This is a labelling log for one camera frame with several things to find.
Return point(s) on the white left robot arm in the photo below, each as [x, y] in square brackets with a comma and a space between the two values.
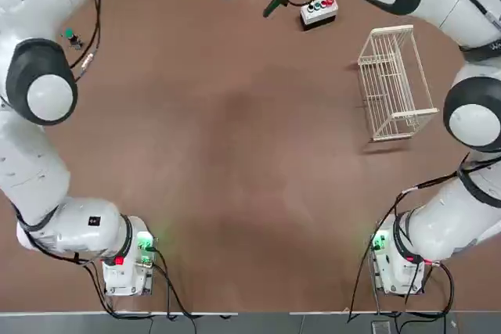
[39, 177]

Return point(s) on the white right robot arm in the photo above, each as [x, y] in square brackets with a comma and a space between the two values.
[442, 228]

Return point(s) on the grey push-button control box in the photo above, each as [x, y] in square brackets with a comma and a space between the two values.
[319, 13]

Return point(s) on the small green push button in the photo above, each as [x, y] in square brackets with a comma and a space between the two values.
[70, 33]

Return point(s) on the small grey box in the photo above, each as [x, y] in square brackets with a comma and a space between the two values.
[380, 327]

